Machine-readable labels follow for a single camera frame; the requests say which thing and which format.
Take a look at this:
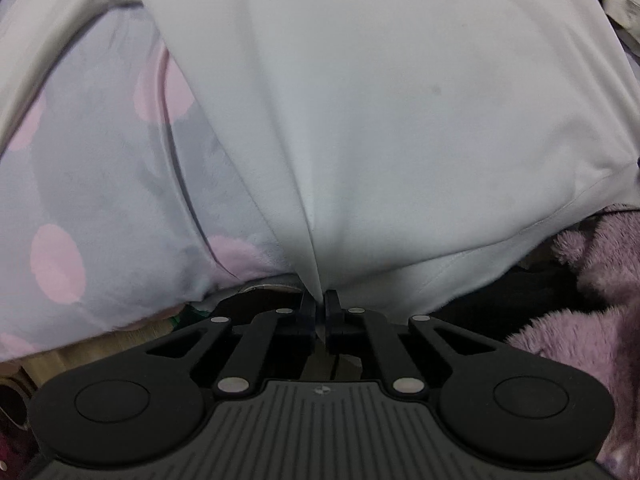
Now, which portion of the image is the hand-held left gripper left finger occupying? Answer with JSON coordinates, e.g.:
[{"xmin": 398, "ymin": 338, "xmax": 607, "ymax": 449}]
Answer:
[{"xmin": 145, "ymin": 291, "xmax": 318, "ymax": 398}]

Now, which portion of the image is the white garment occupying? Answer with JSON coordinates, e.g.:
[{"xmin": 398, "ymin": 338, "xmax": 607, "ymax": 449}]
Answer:
[{"xmin": 0, "ymin": 0, "xmax": 640, "ymax": 321}]

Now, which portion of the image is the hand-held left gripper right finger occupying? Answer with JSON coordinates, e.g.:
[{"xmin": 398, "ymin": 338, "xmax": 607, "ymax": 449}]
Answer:
[{"xmin": 324, "ymin": 290, "xmax": 502, "ymax": 398}]

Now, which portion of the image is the polka dot bed sheet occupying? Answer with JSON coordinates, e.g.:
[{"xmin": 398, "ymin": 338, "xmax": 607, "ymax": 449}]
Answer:
[{"xmin": 0, "ymin": 7, "xmax": 301, "ymax": 361}]

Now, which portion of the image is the purple fuzzy blanket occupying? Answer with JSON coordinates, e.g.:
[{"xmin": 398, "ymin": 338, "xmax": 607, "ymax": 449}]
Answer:
[{"xmin": 505, "ymin": 204, "xmax": 640, "ymax": 473}]

